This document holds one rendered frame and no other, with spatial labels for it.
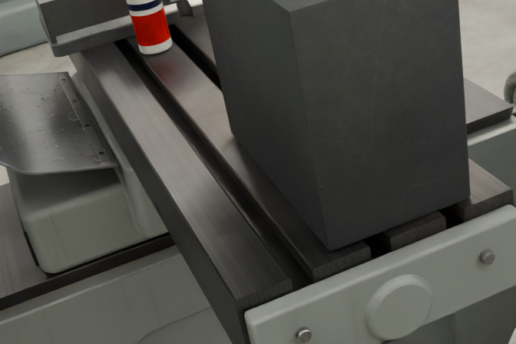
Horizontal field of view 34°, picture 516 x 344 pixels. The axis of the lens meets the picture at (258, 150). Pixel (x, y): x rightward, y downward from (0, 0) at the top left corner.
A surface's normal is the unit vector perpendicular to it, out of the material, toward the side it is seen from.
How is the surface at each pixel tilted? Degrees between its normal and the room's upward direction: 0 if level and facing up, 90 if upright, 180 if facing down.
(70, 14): 90
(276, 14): 90
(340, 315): 90
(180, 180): 0
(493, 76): 0
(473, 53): 0
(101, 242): 90
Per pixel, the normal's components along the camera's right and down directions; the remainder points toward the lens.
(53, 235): 0.37, 0.41
